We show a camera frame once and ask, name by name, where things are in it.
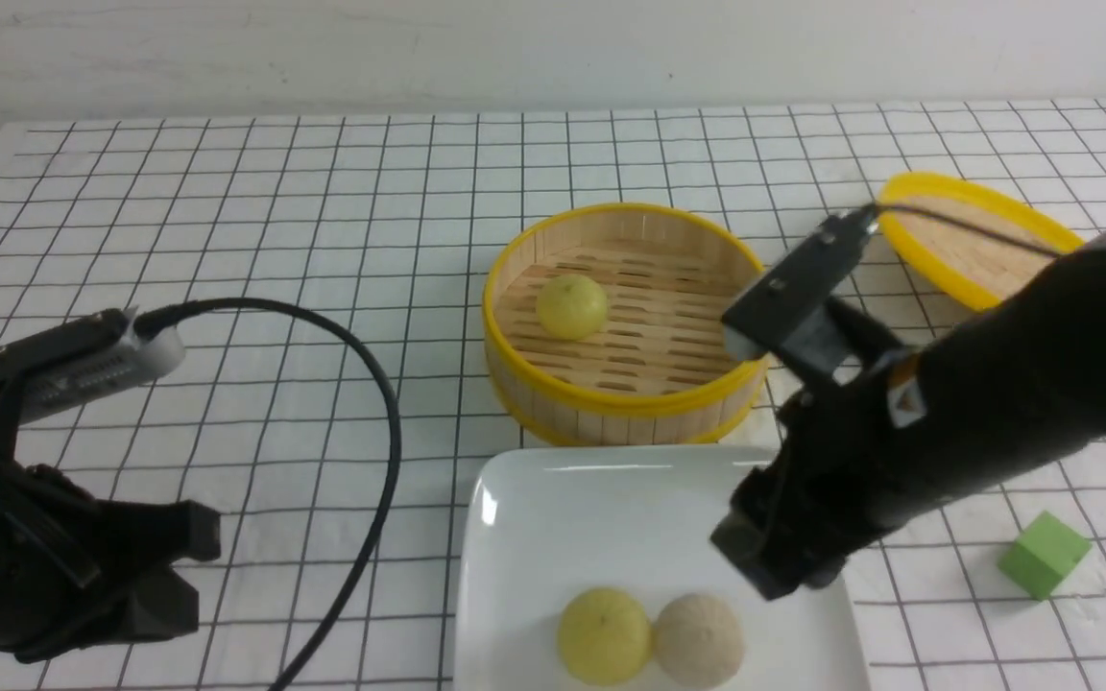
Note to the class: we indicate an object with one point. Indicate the yellow-rimmed bamboo steamer basket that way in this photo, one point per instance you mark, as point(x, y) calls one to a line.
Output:
point(657, 370)

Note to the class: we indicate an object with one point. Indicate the beige steamed bun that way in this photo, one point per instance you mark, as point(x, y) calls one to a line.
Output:
point(698, 641)

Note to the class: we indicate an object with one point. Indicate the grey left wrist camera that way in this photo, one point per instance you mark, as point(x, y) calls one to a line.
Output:
point(77, 362)

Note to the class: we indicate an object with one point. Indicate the white square plate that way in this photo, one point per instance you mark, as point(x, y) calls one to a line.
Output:
point(545, 525)

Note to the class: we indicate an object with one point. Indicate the yellow steamed bun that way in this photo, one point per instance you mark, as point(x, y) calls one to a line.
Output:
point(604, 637)
point(572, 307)

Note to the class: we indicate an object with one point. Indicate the white grid tablecloth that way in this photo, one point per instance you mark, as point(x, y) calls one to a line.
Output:
point(389, 224)

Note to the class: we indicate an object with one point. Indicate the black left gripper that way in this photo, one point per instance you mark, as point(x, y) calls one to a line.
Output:
point(78, 572)

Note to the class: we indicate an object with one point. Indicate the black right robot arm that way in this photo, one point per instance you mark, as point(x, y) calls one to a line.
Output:
point(1012, 389)

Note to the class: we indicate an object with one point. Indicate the yellow-rimmed bamboo steamer lid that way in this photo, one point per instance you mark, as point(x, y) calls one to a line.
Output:
point(976, 271)

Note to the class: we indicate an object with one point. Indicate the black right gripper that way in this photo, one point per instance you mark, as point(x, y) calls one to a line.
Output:
point(794, 523)

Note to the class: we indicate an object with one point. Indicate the yellow steamed bun on plate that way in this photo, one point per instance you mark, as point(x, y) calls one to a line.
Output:
point(604, 637)

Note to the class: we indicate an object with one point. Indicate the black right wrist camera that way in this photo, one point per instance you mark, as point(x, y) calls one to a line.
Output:
point(792, 312)

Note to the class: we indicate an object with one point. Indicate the green wooden cube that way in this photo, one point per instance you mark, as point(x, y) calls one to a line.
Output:
point(1043, 556)

